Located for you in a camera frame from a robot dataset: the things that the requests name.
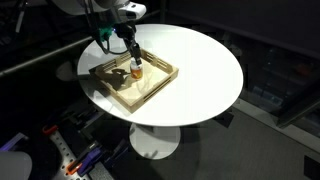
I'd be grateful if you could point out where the grey perforated metal plate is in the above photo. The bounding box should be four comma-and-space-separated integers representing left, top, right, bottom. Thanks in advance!
46, 129, 92, 180

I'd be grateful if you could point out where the white bottle lid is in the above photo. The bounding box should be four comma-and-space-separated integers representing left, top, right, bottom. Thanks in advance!
130, 57, 143, 67

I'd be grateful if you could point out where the grey rounded robot base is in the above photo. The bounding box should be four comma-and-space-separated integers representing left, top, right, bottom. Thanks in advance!
0, 151, 34, 180

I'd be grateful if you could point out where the black clamp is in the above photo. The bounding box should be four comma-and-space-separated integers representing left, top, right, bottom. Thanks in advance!
70, 107, 105, 130

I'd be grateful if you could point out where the white round table pedestal base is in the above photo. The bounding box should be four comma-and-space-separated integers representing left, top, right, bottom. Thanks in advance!
128, 122, 182, 161

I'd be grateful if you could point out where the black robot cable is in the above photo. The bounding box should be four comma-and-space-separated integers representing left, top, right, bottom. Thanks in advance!
84, 0, 131, 56

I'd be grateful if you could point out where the light wooden slotted tray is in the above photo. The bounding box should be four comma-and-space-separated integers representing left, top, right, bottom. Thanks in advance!
88, 46, 180, 114

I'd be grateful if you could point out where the white and orange bottle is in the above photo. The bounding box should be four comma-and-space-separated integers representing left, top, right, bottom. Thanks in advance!
129, 63, 144, 82

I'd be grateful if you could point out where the green wrist connector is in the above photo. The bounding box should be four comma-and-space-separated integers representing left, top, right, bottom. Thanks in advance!
98, 27, 114, 42

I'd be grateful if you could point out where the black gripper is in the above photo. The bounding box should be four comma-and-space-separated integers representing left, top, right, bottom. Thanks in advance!
114, 21, 143, 67

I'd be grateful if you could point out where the dark purple clamp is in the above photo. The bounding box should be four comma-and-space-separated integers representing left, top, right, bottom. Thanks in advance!
102, 138, 131, 168

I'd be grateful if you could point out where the purple and orange clamp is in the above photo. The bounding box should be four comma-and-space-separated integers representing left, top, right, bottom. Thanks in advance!
65, 141, 103, 177
41, 124, 60, 136

